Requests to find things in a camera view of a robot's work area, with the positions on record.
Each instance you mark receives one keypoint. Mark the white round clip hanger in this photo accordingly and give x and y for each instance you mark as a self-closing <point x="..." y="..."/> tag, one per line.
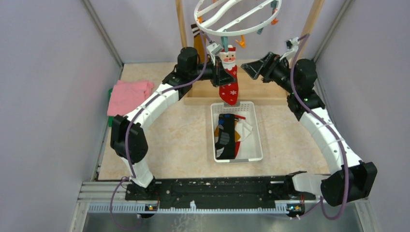
<point x="229" y="18"/>

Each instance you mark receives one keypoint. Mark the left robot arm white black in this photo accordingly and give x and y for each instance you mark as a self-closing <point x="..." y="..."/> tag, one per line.
<point x="127" y="132"/>

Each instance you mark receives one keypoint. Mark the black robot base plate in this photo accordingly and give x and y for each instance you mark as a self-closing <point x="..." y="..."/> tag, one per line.
<point x="217" y="193"/>

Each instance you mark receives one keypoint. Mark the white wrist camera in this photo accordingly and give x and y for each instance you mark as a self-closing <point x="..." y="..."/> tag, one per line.
<point x="213" y="49"/>
<point x="292" y="48"/>

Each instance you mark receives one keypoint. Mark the aluminium rail frame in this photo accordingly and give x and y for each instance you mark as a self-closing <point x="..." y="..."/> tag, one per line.
<point x="101" y="207"/>

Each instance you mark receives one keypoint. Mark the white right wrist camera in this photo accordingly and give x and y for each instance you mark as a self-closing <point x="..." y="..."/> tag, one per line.
<point x="292" y="48"/>

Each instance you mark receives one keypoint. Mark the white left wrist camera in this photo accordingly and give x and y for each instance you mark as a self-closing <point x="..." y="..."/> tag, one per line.
<point x="213" y="49"/>

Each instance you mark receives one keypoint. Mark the black sock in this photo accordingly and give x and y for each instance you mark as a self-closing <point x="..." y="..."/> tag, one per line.
<point x="225" y="145"/>

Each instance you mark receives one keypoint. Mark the pink folded towel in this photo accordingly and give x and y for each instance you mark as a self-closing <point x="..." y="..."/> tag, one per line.
<point x="126" y="96"/>

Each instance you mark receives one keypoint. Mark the red sock white cuff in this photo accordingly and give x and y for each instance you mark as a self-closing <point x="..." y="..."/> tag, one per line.
<point x="237" y="144"/>

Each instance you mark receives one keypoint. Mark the mustard yellow sock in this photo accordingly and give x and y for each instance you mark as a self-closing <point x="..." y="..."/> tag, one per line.
<point x="217" y="131"/>
<point x="197" y="41"/>

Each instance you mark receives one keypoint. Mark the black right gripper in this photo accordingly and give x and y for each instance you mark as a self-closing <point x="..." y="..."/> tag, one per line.
<point x="264" y="66"/>

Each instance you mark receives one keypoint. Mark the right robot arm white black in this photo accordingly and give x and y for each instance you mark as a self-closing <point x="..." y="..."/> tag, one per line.
<point x="349" y="176"/>

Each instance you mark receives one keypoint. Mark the white plastic basket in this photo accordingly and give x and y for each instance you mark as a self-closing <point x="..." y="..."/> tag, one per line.
<point x="251" y="148"/>

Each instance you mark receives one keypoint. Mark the teal plastic clothes clip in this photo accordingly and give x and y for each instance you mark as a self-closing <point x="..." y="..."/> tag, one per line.
<point x="224" y="43"/>

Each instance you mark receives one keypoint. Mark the green folded towel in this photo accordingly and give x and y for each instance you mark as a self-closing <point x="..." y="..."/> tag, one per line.
<point x="110" y="118"/>

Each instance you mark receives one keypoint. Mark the wooden hanger stand frame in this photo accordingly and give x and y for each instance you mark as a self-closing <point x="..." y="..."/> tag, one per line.
<point x="292" y="24"/>

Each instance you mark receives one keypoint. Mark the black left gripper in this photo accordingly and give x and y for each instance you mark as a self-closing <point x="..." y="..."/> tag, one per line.
<point x="219" y="76"/>

